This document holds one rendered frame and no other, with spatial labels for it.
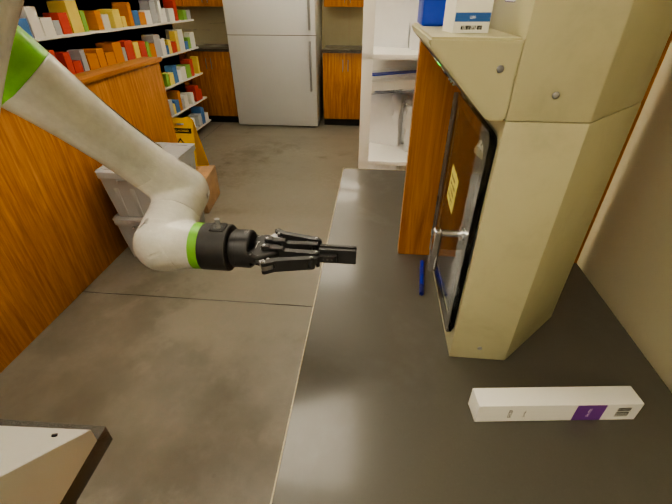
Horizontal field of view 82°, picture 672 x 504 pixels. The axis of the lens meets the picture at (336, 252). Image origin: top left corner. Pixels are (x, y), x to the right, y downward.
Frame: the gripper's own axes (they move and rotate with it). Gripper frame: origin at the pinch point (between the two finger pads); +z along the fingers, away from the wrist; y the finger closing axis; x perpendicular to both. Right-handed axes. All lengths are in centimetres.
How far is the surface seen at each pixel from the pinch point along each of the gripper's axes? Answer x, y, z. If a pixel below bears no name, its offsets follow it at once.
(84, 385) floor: 115, 44, -125
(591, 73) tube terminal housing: -33.3, -5.4, 32.0
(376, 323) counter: 20.1, 2.7, 8.7
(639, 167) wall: -9, 29, 66
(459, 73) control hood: -33.0, -5.3, 15.8
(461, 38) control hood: -36.9, -5.0, 15.4
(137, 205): 73, 149, -143
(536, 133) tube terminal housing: -25.7, -5.4, 27.6
